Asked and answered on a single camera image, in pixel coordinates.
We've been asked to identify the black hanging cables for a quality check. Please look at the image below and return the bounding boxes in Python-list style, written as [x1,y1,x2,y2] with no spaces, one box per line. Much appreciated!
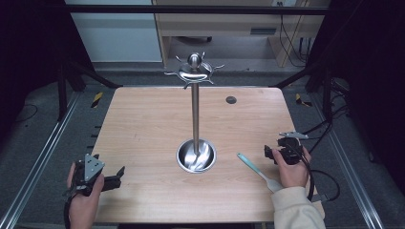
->
[278,13,308,69]

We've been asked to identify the yellow black striped tape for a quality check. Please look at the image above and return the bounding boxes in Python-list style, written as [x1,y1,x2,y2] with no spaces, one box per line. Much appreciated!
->
[91,91,105,109]
[294,93,313,108]

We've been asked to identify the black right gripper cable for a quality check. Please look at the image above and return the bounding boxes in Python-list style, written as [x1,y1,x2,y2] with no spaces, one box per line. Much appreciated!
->
[295,146,341,203]

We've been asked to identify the black metal frame leg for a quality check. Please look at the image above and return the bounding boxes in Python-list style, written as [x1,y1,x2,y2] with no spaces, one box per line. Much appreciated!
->
[272,62,334,123]
[56,59,123,122]

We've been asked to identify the black floor cables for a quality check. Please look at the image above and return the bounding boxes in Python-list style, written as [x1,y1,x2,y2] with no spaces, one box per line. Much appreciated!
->
[301,77,352,155]

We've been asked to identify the stainless steel utensil stand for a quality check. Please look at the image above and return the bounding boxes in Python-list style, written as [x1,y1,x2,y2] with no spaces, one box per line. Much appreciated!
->
[163,52,225,175]

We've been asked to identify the person's left hand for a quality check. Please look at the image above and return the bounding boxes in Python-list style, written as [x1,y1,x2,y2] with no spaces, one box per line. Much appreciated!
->
[66,161,106,212]

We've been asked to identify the person's right hand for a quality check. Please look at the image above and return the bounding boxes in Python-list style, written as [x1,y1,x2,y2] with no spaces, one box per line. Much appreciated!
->
[271,146,312,189]

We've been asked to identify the teal handled spatula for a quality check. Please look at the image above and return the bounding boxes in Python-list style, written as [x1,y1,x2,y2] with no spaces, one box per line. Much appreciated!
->
[236,152,285,195]

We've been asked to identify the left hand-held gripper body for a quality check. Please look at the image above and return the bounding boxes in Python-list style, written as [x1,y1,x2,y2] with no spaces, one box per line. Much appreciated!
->
[65,153,108,197]

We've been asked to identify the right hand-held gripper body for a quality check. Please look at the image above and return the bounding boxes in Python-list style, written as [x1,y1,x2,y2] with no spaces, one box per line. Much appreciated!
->
[276,131,309,166]

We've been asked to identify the white cabinet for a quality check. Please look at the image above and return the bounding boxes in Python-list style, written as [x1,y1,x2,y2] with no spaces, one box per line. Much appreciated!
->
[64,0,163,63]

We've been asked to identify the grey cable plug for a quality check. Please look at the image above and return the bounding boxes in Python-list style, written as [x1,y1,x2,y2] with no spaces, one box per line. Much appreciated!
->
[310,193,330,203]

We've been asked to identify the black horizontal frame bar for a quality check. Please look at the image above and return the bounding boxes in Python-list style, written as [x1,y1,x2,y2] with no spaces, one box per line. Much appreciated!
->
[63,4,331,16]

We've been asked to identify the aluminium floor rail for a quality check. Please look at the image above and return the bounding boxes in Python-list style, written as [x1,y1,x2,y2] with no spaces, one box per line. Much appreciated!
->
[0,91,81,229]
[309,94,387,229]

